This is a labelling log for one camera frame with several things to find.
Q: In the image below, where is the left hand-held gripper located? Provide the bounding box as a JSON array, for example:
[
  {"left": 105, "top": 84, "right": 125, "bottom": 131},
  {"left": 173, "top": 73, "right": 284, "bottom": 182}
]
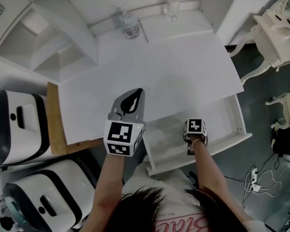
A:
[{"left": 103, "top": 87, "right": 147, "bottom": 157}]

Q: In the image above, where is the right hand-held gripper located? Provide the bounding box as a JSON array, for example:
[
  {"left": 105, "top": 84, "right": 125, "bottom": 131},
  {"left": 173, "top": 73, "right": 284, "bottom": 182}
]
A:
[{"left": 182, "top": 117, "right": 209, "bottom": 156}]

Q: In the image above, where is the white desk drawer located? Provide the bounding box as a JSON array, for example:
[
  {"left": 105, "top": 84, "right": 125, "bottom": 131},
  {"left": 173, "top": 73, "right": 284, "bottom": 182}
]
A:
[{"left": 143, "top": 92, "right": 253, "bottom": 177}]

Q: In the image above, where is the person's right forearm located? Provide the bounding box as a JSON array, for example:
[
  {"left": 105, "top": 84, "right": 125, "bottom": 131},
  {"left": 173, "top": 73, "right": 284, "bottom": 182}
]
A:
[{"left": 192, "top": 139, "right": 235, "bottom": 204}]

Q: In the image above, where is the person's left forearm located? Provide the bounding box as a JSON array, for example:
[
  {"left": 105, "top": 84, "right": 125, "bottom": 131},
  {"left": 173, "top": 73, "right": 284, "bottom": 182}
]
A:
[{"left": 92, "top": 152, "right": 125, "bottom": 228}]

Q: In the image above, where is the white desk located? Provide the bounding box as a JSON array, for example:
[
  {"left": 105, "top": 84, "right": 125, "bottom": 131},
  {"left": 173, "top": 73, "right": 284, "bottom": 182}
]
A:
[{"left": 58, "top": 20, "right": 245, "bottom": 145}]

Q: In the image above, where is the person's white printed shirt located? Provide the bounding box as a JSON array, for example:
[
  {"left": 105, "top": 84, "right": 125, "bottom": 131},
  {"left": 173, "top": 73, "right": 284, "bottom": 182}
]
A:
[{"left": 121, "top": 153, "right": 268, "bottom": 232}]

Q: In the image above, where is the clear glass jar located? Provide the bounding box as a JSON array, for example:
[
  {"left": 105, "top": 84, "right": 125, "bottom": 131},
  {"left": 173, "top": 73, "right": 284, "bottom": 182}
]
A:
[{"left": 115, "top": 4, "right": 141, "bottom": 40}]

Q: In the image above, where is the white power strip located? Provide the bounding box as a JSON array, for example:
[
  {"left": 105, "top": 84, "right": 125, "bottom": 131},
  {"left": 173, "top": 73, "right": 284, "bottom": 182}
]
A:
[{"left": 245, "top": 167, "right": 262, "bottom": 192}]

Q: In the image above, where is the brown wooden board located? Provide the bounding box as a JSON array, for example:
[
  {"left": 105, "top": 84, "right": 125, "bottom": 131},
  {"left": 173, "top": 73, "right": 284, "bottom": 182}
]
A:
[{"left": 46, "top": 81, "right": 107, "bottom": 156}]

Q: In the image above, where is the white ornate stool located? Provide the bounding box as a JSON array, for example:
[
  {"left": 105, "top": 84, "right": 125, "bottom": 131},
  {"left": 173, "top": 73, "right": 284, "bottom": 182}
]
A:
[{"left": 264, "top": 92, "right": 290, "bottom": 131}]

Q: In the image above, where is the black bag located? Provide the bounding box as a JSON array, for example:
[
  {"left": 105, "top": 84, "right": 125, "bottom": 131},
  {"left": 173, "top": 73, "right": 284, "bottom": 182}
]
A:
[{"left": 272, "top": 126, "right": 290, "bottom": 165}]

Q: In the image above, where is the white ceramic vase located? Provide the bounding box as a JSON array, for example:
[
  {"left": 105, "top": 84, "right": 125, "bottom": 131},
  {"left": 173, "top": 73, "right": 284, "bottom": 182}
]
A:
[{"left": 162, "top": 0, "right": 181, "bottom": 22}]

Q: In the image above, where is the white cubby shelf unit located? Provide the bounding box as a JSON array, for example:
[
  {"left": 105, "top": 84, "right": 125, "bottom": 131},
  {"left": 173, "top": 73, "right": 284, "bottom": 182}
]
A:
[{"left": 0, "top": 0, "right": 99, "bottom": 82}]

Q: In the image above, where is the white and black appliance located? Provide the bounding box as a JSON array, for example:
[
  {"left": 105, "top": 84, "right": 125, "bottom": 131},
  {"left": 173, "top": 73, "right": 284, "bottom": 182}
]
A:
[
  {"left": 2, "top": 158, "right": 96, "bottom": 232},
  {"left": 0, "top": 89, "right": 51, "bottom": 168}
]

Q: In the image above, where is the white ornate dressing table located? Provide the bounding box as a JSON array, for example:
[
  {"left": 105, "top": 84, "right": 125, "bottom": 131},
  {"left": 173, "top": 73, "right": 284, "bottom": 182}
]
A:
[{"left": 228, "top": 0, "right": 290, "bottom": 86}]

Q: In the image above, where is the white cable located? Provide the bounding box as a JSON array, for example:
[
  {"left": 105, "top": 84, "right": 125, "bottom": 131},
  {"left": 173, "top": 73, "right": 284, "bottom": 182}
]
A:
[{"left": 241, "top": 164, "right": 290, "bottom": 210}]

